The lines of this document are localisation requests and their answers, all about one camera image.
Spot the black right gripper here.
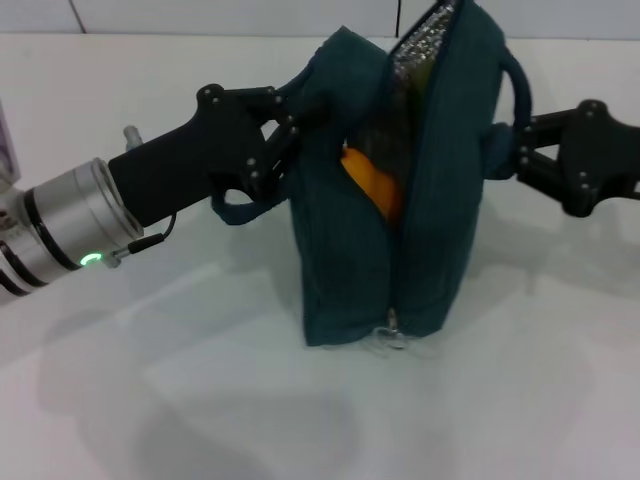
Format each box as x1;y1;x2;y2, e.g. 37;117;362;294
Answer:
516;98;640;220

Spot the teal fabric zipper bag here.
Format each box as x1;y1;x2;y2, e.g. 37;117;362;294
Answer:
209;0;536;359

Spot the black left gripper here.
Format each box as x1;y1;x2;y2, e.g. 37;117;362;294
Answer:
106;83;332;229

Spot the orange pear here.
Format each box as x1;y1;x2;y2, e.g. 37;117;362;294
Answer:
339;146;405;224

